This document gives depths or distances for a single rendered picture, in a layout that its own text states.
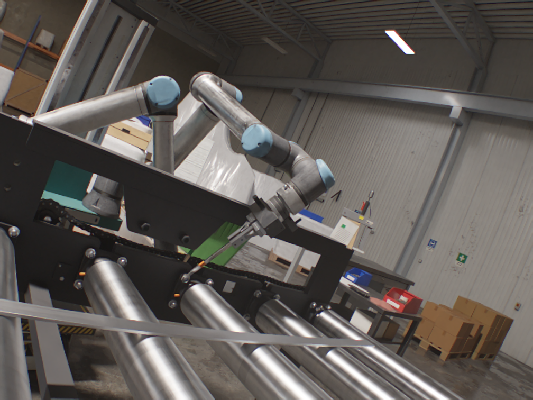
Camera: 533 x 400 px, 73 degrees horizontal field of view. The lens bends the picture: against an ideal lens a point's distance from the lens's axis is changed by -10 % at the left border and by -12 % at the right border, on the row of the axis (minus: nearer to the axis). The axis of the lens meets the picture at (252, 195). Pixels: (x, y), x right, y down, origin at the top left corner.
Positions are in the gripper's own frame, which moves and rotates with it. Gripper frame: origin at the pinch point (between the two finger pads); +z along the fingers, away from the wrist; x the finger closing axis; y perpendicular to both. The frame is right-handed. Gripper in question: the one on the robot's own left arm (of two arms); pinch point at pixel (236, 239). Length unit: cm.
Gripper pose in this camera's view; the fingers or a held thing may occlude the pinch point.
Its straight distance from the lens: 119.2
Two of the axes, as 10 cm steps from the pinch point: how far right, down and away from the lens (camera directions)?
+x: 3.4, 4.3, -8.4
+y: -4.9, -6.8, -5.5
